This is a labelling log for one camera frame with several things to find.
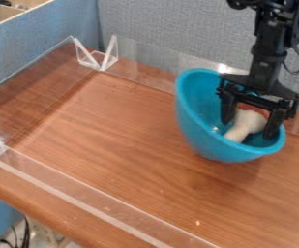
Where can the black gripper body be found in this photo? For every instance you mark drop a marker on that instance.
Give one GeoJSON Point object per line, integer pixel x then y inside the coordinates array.
{"type": "Point", "coordinates": [258, 88]}

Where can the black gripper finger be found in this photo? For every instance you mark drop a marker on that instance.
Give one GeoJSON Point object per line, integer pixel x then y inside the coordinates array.
{"type": "Point", "coordinates": [277, 117]}
{"type": "Point", "coordinates": [229, 104]}

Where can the white toy mushroom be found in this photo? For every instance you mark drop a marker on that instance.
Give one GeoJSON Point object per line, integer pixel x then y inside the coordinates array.
{"type": "Point", "coordinates": [250, 122]}

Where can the blue plastic bowl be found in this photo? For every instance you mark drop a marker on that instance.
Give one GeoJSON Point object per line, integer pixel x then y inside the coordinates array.
{"type": "Point", "coordinates": [198, 114]}

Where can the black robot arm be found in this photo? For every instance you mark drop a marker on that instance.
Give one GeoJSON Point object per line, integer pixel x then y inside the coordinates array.
{"type": "Point", "coordinates": [277, 28]}

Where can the clear acrylic barrier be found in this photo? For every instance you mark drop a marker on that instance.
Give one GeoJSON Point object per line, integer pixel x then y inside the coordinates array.
{"type": "Point", "coordinates": [96, 162]}

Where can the wooden shelf box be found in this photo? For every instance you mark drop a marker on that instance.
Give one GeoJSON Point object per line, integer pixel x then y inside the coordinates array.
{"type": "Point", "coordinates": [14, 8]}

